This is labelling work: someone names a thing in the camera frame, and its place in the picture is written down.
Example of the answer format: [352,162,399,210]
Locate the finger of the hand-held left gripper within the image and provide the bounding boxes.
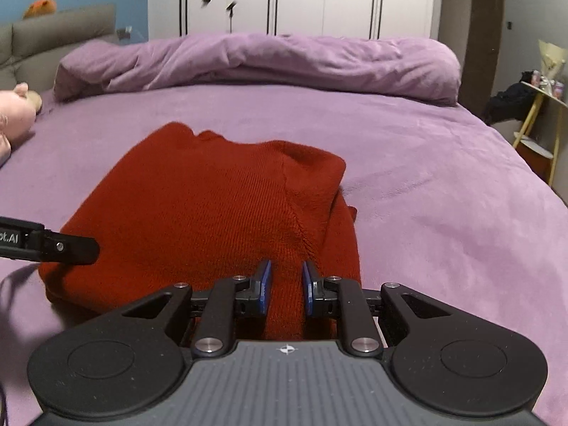
[43,229,99,266]

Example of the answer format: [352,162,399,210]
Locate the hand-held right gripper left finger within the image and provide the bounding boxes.
[121,260,273,358]

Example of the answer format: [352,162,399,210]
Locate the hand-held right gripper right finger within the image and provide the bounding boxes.
[301,261,445,358]

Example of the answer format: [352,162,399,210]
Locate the red knit sweater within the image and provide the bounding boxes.
[38,122,361,342]

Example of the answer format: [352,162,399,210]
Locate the pink plush toy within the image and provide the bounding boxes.
[0,82,43,167]

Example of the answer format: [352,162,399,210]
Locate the purple bed sheet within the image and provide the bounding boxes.
[0,82,568,426]

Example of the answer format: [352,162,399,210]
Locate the grey padded headboard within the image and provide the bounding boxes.
[0,4,120,95]

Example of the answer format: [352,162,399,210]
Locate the purple duvet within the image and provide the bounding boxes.
[53,33,462,108]

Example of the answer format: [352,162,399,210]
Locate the orange plush toy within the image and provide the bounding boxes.
[22,0,59,21]

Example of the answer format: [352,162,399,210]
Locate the black bag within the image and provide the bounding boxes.
[481,81,540,126]

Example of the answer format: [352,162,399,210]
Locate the yellow side table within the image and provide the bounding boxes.
[512,81,568,187]

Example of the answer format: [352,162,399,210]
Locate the wrapped flower bouquet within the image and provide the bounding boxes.
[537,39,568,84]

